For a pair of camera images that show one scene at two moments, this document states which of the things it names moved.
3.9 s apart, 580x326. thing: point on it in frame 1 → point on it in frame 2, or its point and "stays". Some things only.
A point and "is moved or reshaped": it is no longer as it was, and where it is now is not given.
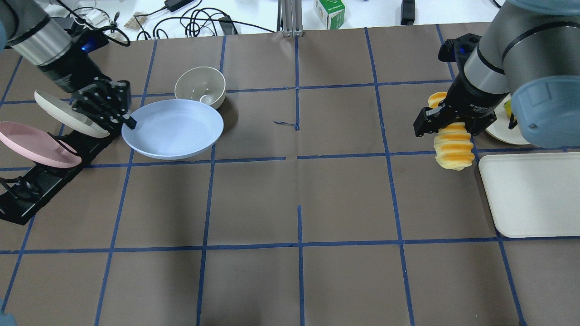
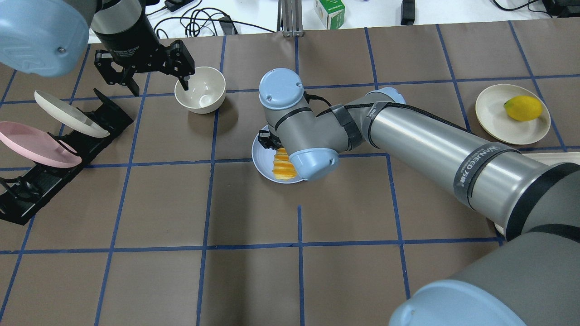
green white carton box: x=331 y=12 stays
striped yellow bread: x=452 y=143 is moved or reshaped
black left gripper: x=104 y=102 → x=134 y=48
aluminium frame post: x=289 y=18 stays
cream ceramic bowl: x=202 y=84 stays
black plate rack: x=28 y=190 stays
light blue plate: x=173 y=129 → x=263 y=159
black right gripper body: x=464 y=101 → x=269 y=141
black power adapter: x=226 y=25 stays
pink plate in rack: x=39 y=146 stays
